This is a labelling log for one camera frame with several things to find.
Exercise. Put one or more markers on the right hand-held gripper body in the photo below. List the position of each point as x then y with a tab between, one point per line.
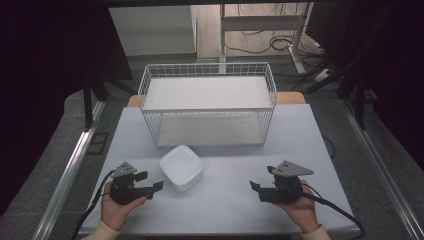
283	193

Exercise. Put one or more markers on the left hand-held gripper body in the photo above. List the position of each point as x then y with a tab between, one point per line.
124	191

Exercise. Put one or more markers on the person's left hand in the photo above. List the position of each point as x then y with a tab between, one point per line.
115	213

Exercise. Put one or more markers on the person's right hand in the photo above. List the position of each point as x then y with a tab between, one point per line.
305	211

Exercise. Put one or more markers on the white square bowl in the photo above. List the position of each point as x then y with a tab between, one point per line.
181	166

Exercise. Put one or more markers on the white table cover sheet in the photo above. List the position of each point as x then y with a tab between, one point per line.
226	203

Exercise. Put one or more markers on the black floor grate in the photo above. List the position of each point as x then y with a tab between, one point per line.
97	143

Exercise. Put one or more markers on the black metal stand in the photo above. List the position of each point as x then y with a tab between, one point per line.
88	106
360	106

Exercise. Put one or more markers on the white power strip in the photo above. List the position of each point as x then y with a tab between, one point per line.
321	75

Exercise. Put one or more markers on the black curtain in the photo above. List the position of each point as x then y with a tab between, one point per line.
386	66
43	83

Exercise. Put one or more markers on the white cabinet panel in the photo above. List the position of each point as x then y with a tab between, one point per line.
151	30

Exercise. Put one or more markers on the aluminium rail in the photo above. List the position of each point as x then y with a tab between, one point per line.
380	166
71	166

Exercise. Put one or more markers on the white desk frame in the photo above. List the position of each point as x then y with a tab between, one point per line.
263	22

